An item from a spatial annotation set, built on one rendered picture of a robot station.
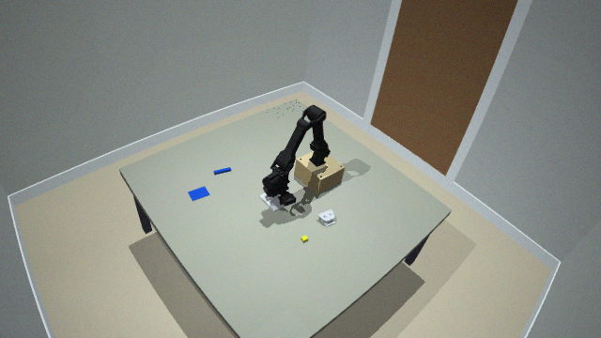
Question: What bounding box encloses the blue flat bar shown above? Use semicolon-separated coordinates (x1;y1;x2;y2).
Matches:
213;167;231;175

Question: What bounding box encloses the blue flat rectangular plate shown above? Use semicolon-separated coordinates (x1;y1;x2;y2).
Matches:
188;186;210;201

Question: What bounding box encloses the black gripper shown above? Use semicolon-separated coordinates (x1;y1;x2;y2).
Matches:
277;180;296;206

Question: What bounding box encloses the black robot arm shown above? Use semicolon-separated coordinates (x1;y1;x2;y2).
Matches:
262;105;331;198

